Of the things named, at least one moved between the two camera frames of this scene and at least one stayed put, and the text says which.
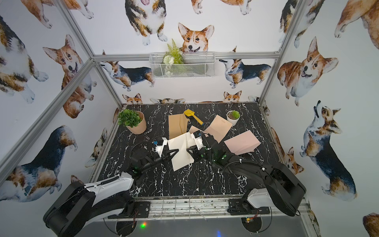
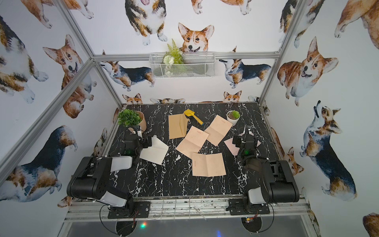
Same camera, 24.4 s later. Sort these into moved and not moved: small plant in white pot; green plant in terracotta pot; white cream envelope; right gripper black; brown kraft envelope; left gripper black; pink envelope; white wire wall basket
Moved: right gripper black; left gripper black; white cream envelope
Not moved: brown kraft envelope; white wire wall basket; small plant in white pot; green plant in terracotta pot; pink envelope
